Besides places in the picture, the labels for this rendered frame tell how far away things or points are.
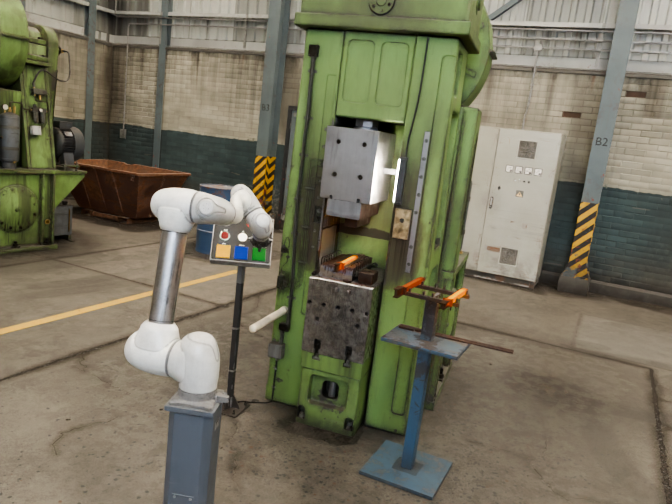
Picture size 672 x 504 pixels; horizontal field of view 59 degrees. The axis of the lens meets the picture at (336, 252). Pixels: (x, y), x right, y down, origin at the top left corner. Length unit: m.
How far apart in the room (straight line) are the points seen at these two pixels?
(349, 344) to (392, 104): 1.37
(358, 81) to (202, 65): 8.17
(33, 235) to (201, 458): 5.55
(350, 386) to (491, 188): 5.41
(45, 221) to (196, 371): 5.58
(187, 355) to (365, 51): 1.97
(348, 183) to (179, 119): 8.62
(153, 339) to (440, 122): 1.89
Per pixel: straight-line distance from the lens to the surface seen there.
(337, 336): 3.41
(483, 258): 8.55
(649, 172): 8.93
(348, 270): 3.37
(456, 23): 3.35
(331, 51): 3.54
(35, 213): 7.69
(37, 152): 7.73
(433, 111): 3.36
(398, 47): 3.45
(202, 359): 2.40
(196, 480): 2.61
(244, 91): 10.89
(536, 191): 8.36
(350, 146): 3.31
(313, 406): 3.62
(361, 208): 3.32
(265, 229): 2.88
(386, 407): 3.69
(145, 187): 9.50
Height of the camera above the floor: 1.70
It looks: 11 degrees down
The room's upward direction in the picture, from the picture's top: 7 degrees clockwise
